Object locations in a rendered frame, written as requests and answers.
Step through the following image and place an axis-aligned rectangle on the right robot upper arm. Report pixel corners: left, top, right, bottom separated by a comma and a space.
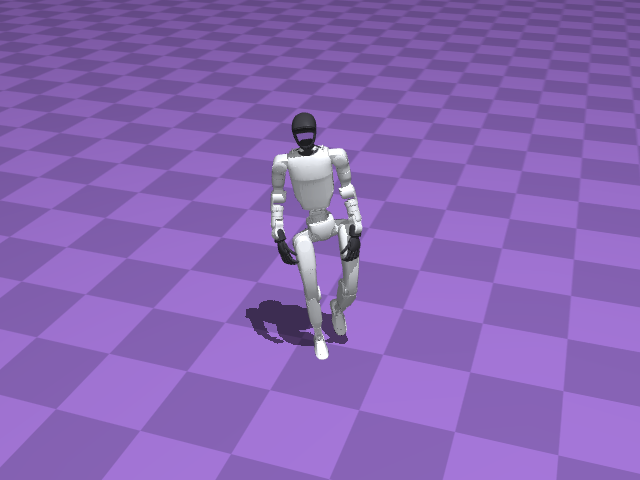
272, 153, 289, 203

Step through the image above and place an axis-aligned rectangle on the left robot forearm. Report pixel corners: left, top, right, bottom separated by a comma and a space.
344, 184, 362, 234

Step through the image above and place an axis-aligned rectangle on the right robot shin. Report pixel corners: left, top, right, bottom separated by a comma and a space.
304, 292, 323, 341

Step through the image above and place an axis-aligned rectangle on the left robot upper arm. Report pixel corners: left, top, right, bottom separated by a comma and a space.
328, 148, 354, 199

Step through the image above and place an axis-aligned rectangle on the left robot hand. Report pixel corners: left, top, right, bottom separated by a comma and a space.
340, 224, 361, 262

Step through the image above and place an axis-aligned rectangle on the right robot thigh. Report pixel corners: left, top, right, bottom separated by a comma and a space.
292, 228, 322, 301

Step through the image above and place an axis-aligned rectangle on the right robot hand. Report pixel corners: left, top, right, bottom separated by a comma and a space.
274, 229, 300, 265

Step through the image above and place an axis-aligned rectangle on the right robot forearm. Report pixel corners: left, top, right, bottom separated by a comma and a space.
270, 190, 285, 240

